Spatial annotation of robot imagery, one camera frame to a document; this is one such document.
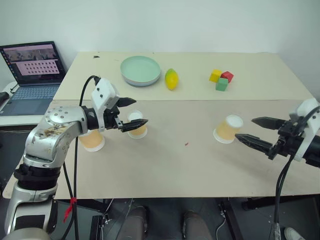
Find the white shoe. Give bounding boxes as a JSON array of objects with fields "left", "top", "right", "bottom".
[{"left": 283, "top": 226, "right": 307, "bottom": 240}]

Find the red wooden block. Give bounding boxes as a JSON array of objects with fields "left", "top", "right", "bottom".
[{"left": 220, "top": 70, "right": 235, "bottom": 84}]

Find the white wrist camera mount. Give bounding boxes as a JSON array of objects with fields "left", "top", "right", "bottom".
[
  {"left": 90, "top": 77, "right": 121, "bottom": 132},
  {"left": 289, "top": 97, "right": 320, "bottom": 162}
]

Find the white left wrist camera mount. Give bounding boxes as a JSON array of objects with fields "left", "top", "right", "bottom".
[{"left": 90, "top": 77, "right": 121, "bottom": 132}]

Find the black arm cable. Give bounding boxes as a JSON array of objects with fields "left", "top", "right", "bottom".
[
  {"left": 58, "top": 74, "right": 101, "bottom": 240},
  {"left": 273, "top": 104, "right": 320, "bottom": 240}
]

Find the light green plate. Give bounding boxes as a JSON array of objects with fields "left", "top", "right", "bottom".
[{"left": 119, "top": 55, "right": 162, "bottom": 85}]

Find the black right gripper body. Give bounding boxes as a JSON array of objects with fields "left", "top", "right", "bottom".
[{"left": 267, "top": 119, "right": 311, "bottom": 161}]

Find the yellow wooden block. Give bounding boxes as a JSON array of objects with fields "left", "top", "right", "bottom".
[{"left": 208, "top": 68, "right": 223, "bottom": 84}]

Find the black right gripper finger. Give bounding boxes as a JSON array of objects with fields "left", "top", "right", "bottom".
[
  {"left": 250, "top": 116, "right": 287, "bottom": 131},
  {"left": 234, "top": 133, "right": 274, "bottom": 154}
]

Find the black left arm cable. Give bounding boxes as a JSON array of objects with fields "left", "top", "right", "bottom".
[{"left": 58, "top": 74, "right": 101, "bottom": 240}]

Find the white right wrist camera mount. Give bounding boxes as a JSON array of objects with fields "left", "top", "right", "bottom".
[{"left": 289, "top": 97, "right": 320, "bottom": 162}]

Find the thin white floor cable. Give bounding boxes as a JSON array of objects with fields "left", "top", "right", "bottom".
[{"left": 215, "top": 219, "right": 227, "bottom": 240}]

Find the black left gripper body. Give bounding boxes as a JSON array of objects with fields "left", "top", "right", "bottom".
[{"left": 103, "top": 106, "right": 124, "bottom": 131}]

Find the pale blue plate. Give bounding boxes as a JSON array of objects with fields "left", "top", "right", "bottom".
[{"left": 121, "top": 72, "right": 162, "bottom": 88}]

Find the green wooden block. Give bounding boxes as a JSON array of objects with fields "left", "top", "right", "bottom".
[{"left": 215, "top": 77, "right": 229, "bottom": 92}]

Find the tan paper cup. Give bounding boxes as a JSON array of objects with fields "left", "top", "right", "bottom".
[
  {"left": 126, "top": 109, "right": 149, "bottom": 140},
  {"left": 212, "top": 114, "right": 244, "bottom": 145},
  {"left": 78, "top": 129, "right": 106, "bottom": 153}
]

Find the yellow green toy lemon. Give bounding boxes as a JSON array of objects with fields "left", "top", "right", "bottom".
[{"left": 164, "top": 67, "right": 180, "bottom": 91}]

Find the red cable tie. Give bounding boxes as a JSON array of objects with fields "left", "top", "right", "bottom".
[{"left": 62, "top": 196, "right": 78, "bottom": 224}]

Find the open grey laptop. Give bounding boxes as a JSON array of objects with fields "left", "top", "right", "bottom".
[{"left": 0, "top": 40, "right": 68, "bottom": 117}]

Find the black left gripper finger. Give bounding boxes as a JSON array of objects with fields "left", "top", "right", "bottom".
[
  {"left": 117, "top": 97, "right": 138, "bottom": 109},
  {"left": 118, "top": 118, "right": 150, "bottom": 133}
]

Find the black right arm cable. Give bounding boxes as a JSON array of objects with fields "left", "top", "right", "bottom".
[{"left": 273, "top": 104, "right": 320, "bottom": 240}]

